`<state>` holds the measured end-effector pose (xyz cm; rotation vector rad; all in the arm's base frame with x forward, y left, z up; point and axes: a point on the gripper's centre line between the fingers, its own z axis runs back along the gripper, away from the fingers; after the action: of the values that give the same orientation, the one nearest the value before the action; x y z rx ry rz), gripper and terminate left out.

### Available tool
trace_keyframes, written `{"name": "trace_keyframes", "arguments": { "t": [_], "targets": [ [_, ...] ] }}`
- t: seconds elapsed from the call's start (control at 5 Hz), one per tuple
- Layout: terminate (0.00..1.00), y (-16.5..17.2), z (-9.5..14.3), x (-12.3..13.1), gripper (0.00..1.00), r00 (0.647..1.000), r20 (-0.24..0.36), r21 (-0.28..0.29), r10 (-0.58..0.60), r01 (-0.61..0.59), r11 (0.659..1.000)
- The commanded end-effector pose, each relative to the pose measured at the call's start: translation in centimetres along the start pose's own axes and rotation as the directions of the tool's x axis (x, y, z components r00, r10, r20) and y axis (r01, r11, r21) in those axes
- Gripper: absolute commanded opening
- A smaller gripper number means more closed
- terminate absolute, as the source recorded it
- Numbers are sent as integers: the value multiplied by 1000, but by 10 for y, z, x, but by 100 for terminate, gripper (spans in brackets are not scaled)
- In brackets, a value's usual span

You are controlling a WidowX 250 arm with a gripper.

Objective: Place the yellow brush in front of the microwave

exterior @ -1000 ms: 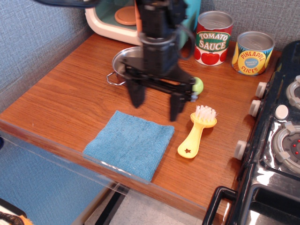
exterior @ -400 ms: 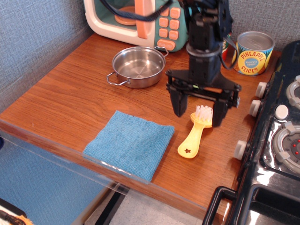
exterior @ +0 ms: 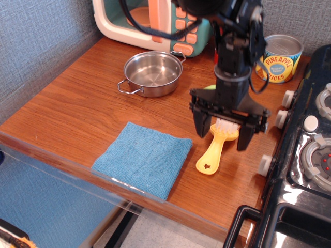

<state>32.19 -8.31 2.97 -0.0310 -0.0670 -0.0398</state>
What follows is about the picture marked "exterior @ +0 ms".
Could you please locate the toy microwave oven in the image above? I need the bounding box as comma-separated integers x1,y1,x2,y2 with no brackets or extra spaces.
92,1,213,57

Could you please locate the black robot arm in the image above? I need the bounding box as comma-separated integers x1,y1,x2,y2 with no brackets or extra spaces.
174,1,270,151

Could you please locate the yellow dish brush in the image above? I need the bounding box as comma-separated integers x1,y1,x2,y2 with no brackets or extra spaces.
195,118,240,175

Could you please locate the tomato sauce can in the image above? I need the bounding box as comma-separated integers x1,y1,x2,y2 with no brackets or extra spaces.
214,36,220,65

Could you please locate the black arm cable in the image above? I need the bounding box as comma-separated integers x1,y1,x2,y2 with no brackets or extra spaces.
117,0,271,94

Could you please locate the orange object bottom left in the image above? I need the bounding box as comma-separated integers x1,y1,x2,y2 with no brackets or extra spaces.
1,234,36,248

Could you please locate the blue folded cloth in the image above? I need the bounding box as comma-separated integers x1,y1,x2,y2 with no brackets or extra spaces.
92,122,192,200

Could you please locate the green toy pear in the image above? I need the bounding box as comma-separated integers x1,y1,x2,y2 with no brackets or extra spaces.
204,85,216,90

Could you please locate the black toy stove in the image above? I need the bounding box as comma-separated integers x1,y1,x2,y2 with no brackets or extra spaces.
224,45,330,247

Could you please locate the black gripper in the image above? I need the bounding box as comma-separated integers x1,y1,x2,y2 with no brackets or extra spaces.
189,73,270,151

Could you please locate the pineapple slices can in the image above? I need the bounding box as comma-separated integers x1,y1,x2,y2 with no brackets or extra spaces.
255,34,304,83

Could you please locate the small steel pan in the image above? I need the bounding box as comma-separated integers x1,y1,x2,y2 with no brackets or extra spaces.
117,51,187,98

